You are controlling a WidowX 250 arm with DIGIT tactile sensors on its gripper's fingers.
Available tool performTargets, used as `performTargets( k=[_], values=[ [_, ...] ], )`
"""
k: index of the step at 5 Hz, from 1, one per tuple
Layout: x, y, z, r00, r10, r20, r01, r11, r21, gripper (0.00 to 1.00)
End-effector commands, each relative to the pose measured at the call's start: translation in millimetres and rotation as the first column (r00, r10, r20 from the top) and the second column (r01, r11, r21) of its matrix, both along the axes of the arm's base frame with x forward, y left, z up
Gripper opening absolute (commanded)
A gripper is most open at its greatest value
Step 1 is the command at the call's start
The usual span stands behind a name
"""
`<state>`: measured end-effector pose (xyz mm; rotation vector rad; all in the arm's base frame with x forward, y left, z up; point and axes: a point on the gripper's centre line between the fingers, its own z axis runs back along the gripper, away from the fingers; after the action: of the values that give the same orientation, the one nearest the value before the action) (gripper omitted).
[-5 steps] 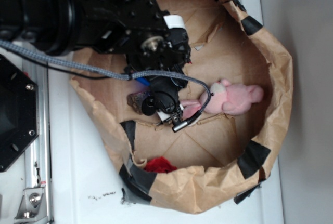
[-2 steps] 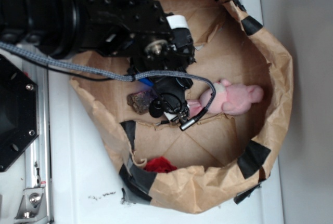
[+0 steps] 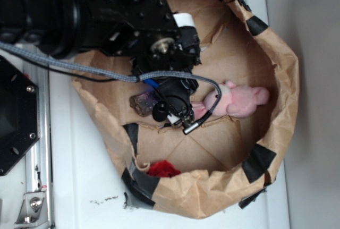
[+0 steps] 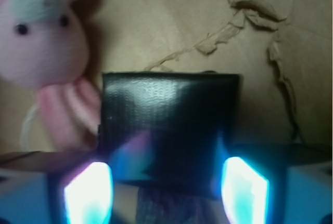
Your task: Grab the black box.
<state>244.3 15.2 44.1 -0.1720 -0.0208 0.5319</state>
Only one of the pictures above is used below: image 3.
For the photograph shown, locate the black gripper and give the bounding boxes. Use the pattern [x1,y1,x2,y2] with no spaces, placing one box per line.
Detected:
[130,13,201,75]

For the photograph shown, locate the red crumpled cloth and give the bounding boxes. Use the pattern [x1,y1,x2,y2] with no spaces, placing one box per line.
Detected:
[147,160,181,177]

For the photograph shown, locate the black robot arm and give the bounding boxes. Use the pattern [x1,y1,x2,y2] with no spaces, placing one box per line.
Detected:
[1,0,200,73]

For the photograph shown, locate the aluminium rail frame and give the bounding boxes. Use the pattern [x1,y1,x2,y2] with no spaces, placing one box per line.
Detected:
[14,62,55,228]

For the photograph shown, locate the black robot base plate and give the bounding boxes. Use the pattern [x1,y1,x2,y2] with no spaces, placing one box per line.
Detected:
[1,56,39,176]

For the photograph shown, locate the pink plush bunny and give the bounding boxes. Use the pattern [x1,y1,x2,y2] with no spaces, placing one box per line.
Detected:
[192,80,270,119]

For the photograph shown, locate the grey braided cable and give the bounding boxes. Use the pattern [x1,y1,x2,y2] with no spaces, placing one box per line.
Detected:
[0,40,223,123]

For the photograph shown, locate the brown rock chunk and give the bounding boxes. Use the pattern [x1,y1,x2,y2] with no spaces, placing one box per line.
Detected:
[129,92,159,117]

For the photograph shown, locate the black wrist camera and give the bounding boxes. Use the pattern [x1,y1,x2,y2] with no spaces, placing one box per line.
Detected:
[152,77,198,129]

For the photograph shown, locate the brown paper bag bin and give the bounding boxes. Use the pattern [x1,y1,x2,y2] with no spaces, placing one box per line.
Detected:
[72,0,299,218]

